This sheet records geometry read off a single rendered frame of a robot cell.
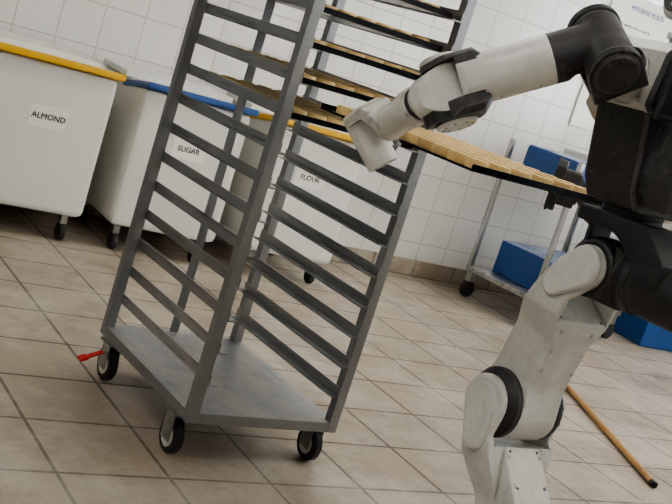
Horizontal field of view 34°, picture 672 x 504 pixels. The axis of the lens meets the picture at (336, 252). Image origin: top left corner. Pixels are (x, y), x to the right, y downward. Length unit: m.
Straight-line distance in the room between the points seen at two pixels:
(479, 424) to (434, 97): 0.67
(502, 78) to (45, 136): 3.05
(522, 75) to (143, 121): 3.09
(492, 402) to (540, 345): 0.15
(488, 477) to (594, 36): 0.89
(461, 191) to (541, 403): 4.42
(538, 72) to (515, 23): 4.64
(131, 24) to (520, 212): 2.76
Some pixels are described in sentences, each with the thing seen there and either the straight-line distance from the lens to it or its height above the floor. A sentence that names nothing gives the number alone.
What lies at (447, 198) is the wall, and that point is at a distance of 6.58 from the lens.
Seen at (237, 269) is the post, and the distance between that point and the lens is 2.82.
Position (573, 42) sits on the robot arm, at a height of 1.28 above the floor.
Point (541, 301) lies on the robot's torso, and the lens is 2.20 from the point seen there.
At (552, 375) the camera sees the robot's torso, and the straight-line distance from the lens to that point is 2.26.
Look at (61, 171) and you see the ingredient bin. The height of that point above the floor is 0.31.
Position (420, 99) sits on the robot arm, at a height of 1.11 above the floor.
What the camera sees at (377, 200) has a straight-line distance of 3.11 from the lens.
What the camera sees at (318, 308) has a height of 0.41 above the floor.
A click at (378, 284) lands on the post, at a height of 0.57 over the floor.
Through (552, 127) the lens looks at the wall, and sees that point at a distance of 6.94.
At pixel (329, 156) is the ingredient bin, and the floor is 0.64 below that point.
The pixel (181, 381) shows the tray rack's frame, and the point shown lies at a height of 0.15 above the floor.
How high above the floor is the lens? 1.16
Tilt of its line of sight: 10 degrees down
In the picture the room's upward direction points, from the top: 18 degrees clockwise
